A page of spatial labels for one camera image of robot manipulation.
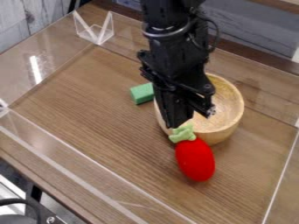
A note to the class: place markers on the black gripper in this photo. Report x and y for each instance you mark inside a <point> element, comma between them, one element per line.
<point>175,61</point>

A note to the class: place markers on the wooden bowl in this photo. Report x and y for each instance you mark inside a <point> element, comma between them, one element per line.
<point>215,129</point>

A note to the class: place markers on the red plush strawberry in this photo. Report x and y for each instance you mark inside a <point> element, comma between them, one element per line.
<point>192,153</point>

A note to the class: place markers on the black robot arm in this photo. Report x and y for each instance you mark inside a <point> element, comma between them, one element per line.
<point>169,12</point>

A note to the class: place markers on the green block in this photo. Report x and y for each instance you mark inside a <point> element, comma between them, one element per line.
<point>141,93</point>

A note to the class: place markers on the clear acrylic corner bracket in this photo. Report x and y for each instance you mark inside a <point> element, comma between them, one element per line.
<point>97,34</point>

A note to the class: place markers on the black table leg bracket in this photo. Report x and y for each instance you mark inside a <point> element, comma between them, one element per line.
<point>48,217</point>

